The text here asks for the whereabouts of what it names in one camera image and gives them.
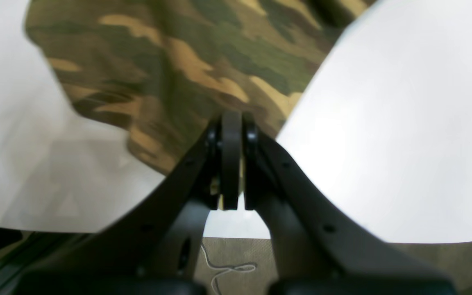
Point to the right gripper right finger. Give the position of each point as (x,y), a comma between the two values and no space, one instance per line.
(312,239)

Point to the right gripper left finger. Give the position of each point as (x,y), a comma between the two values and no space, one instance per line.
(160,237)

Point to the camouflage t-shirt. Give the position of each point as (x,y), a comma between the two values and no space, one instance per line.
(161,69)

